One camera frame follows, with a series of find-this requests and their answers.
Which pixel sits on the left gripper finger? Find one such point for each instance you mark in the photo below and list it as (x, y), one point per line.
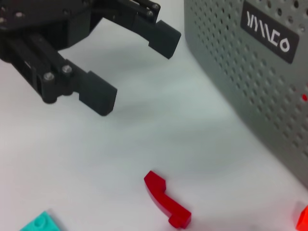
(163, 38)
(98, 96)

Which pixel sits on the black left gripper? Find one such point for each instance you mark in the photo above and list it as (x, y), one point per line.
(48, 19)

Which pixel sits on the grey-green perforated storage bin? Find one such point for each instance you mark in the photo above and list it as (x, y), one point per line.
(240, 72)

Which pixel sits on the dark red curved block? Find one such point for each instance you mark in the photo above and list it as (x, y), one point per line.
(166, 199)

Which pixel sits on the teal ridged block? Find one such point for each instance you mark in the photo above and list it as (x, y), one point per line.
(43, 222)

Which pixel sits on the small red notched block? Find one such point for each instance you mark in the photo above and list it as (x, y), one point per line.
(303, 219)

